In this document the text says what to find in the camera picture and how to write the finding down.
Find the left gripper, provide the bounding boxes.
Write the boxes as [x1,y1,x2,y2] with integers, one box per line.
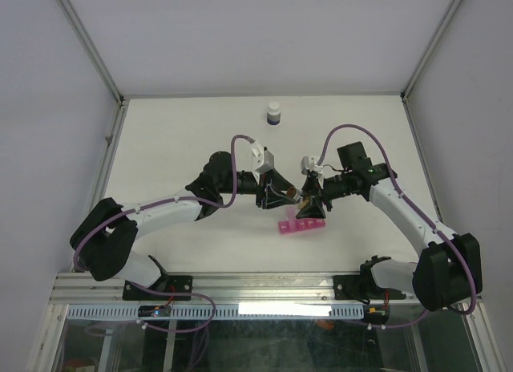
[218,169,296,208]

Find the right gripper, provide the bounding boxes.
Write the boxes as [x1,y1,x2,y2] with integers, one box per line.
[295,172,352,219]

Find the clear bottle yellow pills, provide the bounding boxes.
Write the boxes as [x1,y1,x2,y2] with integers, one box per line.
[286,187,311,209]

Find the pink weekly pill organizer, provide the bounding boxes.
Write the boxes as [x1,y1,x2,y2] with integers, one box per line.
[277,206,326,235]

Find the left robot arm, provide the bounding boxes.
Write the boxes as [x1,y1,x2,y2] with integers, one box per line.
[70,152,293,299]

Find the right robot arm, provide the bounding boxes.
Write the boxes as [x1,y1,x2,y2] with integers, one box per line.
[296,142,483,311]

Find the white cap dark bottle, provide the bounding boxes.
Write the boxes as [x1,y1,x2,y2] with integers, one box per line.
[266,101,281,126]

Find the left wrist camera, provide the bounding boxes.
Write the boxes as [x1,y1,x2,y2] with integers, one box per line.
[250,140,274,176]

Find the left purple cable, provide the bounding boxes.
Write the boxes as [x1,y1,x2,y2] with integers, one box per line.
[71,134,261,273]

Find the purple cable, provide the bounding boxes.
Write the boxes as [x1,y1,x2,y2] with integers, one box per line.
[71,134,261,273]
[320,123,480,316]

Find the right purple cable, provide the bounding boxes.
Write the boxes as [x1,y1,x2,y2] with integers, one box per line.
[320,123,480,316]

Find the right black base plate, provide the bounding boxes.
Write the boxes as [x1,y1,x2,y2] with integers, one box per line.
[333,274,370,304]

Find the aluminium mounting rail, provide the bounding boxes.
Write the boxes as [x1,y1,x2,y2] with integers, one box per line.
[51,270,434,309]

